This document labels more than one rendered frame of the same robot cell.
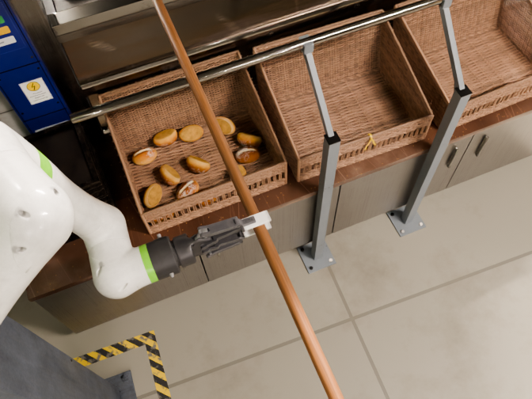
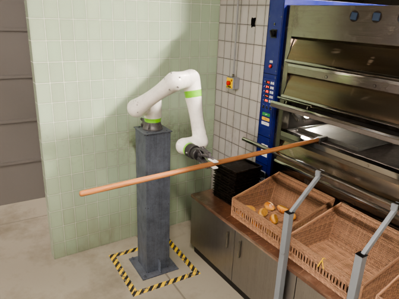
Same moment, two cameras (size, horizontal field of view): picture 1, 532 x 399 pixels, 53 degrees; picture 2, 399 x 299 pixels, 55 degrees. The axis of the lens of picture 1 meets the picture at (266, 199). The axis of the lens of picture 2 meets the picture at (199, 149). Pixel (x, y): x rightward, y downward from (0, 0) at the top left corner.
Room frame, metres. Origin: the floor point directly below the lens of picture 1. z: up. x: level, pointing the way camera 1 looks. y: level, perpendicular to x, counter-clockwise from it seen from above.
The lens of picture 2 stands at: (-0.03, -2.02, 2.02)
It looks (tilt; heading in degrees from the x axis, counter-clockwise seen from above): 19 degrees down; 76
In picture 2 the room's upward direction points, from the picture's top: 2 degrees clockwise
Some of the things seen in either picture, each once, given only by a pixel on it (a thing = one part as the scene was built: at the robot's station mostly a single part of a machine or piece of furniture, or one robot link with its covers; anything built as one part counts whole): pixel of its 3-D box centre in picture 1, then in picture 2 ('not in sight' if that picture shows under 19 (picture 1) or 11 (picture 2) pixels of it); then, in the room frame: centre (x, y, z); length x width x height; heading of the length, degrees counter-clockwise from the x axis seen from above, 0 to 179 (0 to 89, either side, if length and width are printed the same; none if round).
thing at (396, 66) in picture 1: (340, 93); (348, 248); (1.35, -0.31, 0.72); 0.56 x 0.49 x 0.28; 108
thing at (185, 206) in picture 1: (195, 140); (280, 207); (1.17, 0.25, 0.72); 0.56 x 0.49 x 0.28; 109
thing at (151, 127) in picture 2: not in sight; (149, 123); (0.29, 0.78, 1.23); 0.26 x 0.15 x 0.06; 107
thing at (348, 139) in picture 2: not in sight; (341, 134); (1.70, 0.42, 1.20); 0.55 x 0.36 x 0.03; 109
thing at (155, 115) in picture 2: not in sight; (151, 108); (0.30, 0.72, 1.36); 0.16 x 0.13 x 0.19; 40
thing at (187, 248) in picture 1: (194, 246); (199, 155); (0.53, 0.18, 1.18); 0.09 x 0.07 x 0.08; 109
